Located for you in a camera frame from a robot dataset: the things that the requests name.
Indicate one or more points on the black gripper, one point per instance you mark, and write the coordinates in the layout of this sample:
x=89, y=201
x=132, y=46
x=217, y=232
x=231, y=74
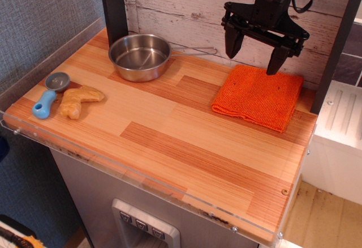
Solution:
x=266, y=21

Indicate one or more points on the orange knitted towel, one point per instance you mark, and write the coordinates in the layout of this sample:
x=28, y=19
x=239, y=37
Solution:
x=252, y=95

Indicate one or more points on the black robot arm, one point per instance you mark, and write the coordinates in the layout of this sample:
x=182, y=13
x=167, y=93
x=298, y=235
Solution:
x=266, y=21

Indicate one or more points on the white toy sink unit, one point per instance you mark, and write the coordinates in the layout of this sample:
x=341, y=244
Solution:
x=333, y=161

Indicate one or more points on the tan toy chicken piece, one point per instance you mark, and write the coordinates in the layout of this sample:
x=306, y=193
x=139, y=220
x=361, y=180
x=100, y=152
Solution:
x=72, y=98

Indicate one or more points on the clear acrylic edge guard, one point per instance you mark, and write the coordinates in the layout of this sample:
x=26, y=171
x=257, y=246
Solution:
x=183, y=199

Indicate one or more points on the grey toy fridge cabinet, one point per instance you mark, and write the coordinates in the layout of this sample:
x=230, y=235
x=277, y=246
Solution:
x=94, y=191

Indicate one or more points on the silver dispenser panel with buttons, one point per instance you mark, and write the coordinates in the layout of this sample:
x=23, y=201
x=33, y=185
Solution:
x=140, y=229

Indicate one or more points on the dark bag with yellow item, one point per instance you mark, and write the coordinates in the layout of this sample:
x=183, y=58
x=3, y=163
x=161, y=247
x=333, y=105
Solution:
x=15, y=234

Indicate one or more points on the dark right frame post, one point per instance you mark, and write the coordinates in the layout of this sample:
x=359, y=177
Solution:
x=337, y=49

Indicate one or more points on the dark frame post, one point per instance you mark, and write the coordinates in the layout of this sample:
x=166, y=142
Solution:
x=115, y=19
x=337, y=49

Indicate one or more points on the steel pot with wire handle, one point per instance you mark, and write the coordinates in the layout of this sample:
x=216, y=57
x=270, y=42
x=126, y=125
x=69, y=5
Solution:
x=140, y=57

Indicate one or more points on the dark left frame post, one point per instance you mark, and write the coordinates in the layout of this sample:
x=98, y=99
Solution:
x=115, y=19

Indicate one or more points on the blue handled grey scoop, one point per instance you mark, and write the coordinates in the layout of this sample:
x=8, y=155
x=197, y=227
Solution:
x=55, y=83

